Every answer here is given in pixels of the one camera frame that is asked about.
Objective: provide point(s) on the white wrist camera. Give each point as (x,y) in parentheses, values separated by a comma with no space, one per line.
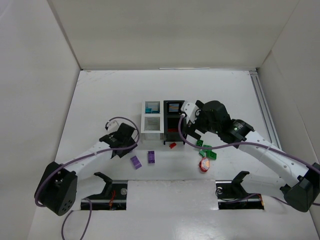
(112,125)
(189,110)

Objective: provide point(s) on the red lego with cyan decoration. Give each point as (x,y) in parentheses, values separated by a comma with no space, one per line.
(172,130)

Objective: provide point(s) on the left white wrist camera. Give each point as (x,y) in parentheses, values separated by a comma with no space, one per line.
(112,125)

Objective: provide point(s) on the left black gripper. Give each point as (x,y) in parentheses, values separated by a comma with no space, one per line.
(124,149)

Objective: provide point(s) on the small red lego brick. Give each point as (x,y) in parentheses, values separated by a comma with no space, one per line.
(172,145)

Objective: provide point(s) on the white two-bin container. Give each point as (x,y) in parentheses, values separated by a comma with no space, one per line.
(152,125)

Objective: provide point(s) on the purple lego brick upside-down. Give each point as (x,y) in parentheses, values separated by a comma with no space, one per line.
(151,157)

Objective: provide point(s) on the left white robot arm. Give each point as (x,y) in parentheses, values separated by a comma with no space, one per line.
(63,186)

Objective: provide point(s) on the black two-bin container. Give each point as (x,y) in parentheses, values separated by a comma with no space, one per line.
(171,113)

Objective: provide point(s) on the cyan long lego brick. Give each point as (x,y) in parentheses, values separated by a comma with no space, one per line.
(148,110)

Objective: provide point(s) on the red flower lego piece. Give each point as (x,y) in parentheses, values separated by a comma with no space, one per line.
(204,164)

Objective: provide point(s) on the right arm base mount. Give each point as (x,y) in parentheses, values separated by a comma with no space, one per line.
(232,196)

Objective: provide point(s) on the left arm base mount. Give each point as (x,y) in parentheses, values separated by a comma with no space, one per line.
(101,193)

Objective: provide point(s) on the aluminium rail right side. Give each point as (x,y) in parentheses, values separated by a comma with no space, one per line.
(264,108)

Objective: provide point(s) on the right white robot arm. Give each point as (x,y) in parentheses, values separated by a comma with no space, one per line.
(298,182)

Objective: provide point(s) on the purple lego brick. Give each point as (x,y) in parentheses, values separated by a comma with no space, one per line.
(136,162)

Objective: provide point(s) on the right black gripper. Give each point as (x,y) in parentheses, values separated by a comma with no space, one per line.
(194,127)

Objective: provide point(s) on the green lego brick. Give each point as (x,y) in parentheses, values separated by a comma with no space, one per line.
(207,148)
(211,155)

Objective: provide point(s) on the dark green square lego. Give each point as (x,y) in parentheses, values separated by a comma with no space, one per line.
(199,143)

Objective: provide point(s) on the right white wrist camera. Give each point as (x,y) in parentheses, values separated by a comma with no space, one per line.
(189,110)

